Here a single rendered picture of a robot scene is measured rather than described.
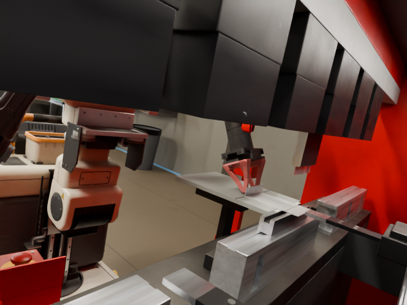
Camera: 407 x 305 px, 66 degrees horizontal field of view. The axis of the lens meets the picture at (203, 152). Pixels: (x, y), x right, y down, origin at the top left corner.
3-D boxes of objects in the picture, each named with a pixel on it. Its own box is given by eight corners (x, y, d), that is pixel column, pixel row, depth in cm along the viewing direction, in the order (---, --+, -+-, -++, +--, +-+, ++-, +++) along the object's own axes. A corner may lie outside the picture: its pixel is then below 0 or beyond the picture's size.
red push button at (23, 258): (27, 264, 69) (29, 249, 69) (33, 273, 67) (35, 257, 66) (6, 268, 66) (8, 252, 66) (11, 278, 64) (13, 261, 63)
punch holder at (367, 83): (329, 133, 95) (343, 78, 93) (359, 139, 90) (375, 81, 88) (313, 131, 83) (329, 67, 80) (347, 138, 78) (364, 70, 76)
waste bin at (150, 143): (162, 170, 517) (168, 131, 507) (135, 171, 478) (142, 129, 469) (142, 162, 552) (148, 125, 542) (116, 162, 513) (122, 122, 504)
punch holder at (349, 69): (307, 129, 79) (323, 63, 76) (342, 137, 74) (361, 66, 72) (283, 126, 67) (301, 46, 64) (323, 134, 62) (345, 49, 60)
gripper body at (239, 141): (264, 155, 79) (258, 127, 80) (244, 155, 71) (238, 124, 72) (243, 161, 83) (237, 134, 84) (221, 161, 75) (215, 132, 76)
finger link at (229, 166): (267, 188, 76) (258, 150, 77) (252, 190, 70) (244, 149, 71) (243, 192, 80) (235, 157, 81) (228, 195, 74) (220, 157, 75)
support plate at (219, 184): (215, 174, 94) (215, 171, 94) (298, 204, 79) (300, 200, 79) (174, 179, 80) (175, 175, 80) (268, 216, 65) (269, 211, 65)
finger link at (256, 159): (272, 187, 78) (264, 150, 79) (258, 189, 72) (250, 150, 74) (248, 192, 82) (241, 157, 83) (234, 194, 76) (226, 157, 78)
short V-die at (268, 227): (294, 213, 78) (297, 201, 77) (306, 218, 76) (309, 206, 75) (257, 230, 62) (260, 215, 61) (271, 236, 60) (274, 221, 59)
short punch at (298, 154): (304, 171, 74) (314, 132, 73) (313, 173, 73) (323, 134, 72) (288, 173, 66) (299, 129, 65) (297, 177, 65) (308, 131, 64)
